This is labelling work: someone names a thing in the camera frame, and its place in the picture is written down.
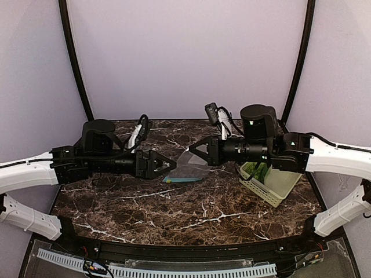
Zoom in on clear zip top bag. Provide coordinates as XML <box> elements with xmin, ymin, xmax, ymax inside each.
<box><xmin>163</xmin><ymin>148</ymin><xmax>212</xmax><ymax>183</ymax></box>

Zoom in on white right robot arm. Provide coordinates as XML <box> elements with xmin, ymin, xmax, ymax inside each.
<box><xmin>188</xmin><ymin>132</ymin><xmax>370</xmax><ymax>237</ymax></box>

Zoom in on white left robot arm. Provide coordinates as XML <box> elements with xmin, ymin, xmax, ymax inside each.
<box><xmin>1</xmin><ymin>148</ymin><xmax>177</xmax><ymax>241</ymax></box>

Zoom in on green leafy vegetable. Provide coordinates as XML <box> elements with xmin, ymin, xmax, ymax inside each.
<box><xmin>243</xmin><ymin>162</ymin><xmax>268</xmax><ymax>184</ymax></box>

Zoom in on cream perforated plastic basket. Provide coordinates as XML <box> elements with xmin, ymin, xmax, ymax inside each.
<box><xmin>237</xmin><ymin>162</ymin><xmax>302</xmax><ymax>208</ymax></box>

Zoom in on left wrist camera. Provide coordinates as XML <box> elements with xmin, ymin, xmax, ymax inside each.
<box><xmin>127</xmin><ymin>114</ymin><xmax>150</xmax><ymax>153</ymax></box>

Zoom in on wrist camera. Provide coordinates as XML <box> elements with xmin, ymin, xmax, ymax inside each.
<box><xmin>205</xmin><ymin>103</ymin><xmax>232</xmax><ymax>140</ymax></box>
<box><xmin>127</xmin><ymin>114</ymin><xmax>150</xmax><ymax>153</ymax></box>

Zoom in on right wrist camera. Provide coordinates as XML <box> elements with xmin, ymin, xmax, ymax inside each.
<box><xmin>205</xmin><ymin>103</ymin><xmax>232</xmax><ymax>140</ymax></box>

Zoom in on black front table rail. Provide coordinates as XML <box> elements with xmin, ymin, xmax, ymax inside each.
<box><xmin>52</xmin><ymin>235</ymin><xmax>335</xmax><ymax>262</ymax></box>

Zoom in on white slotted cable duct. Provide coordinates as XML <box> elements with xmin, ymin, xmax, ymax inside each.
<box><xmin>37</xmin><ymin>248</ymin><xmax>277</xmax><ymax>277</ymax></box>

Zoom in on black left corner post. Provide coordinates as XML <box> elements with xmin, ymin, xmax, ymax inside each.
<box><xmin>58</xmin><ymin>0</ymin><xmax>94</xmax><ymax>121</ymax></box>

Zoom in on black corner frame post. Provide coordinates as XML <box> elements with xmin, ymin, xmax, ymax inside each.
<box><xmin>281</xmin><ymin>0</ymin><xmax>316</xmax><ymax>125</ymax></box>

